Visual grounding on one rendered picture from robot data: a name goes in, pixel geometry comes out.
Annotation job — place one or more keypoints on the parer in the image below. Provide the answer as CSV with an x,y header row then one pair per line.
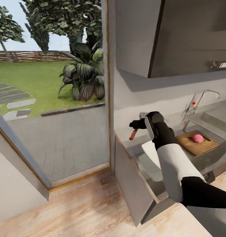
x,y
133,134

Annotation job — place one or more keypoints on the vidalia onion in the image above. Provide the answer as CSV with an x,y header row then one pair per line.
x,y
198,138

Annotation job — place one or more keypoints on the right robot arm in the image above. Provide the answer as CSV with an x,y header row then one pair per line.
x,y
183,182

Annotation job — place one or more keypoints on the drop in sink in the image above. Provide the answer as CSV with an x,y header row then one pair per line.
x,y
213,119

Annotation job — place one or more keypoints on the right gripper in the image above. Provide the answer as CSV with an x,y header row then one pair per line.
x,y
137,124

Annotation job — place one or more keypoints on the dishwasher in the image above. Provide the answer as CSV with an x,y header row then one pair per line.
x,y
157,208

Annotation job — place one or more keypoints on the bowl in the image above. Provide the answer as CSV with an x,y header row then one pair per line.
x,y
150,151

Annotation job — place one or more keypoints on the cutting board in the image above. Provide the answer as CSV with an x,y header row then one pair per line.
x,y
186,141

